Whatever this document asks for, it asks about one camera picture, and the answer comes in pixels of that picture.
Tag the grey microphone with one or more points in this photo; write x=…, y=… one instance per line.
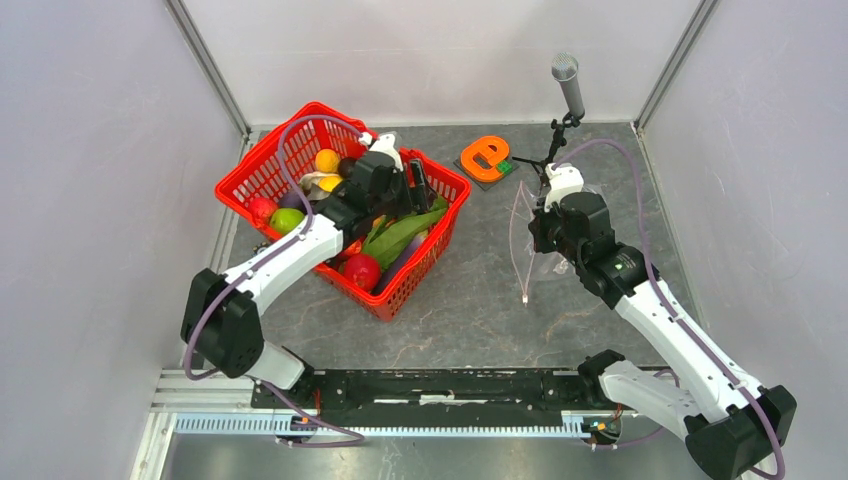
x=564, y=69

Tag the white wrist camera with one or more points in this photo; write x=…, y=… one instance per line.
x=386, y=143
x=563, y=179

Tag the clear dotted zip bag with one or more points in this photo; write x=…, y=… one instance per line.
x=529, y=266

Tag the white toy garlic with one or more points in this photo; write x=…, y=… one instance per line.
x=310, y=185

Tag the black microphone tripod stand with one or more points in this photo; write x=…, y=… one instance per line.
x=558, y=141

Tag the orange yellow round fruit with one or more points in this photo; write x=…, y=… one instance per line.
x=327, y=161

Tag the purple toy eggplant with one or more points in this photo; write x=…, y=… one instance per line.
x=399, y=262

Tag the orange letter e block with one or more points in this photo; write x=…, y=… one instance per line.
x=486, y=160

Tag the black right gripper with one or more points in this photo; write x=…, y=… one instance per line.
x=537, y=227

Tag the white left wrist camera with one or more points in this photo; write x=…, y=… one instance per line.
x=386, y=143

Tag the green toy leafy vegetable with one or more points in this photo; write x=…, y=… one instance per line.
x=387, y=245

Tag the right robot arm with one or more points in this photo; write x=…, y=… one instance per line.
x=730, y=423

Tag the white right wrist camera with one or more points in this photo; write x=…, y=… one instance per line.
x=563, y=179

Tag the dark avocado toy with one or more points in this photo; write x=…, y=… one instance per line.
x=346, y=166

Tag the red plastic shopping basket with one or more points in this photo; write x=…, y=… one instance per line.
x=290, y=148

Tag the green toy apple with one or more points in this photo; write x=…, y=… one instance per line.
x=285, y=220

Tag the yellow toy lemon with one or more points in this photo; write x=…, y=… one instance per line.
x=329, y=183

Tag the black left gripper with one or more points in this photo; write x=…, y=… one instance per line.
x=419, y=197

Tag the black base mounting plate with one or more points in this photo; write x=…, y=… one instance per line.
x=464, y=397

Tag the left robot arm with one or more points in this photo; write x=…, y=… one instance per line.
x=222, y=316

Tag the red toy apple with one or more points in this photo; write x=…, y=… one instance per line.
x=362, y=270

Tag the red strawberry toy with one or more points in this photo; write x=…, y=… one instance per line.
x=261, y=210

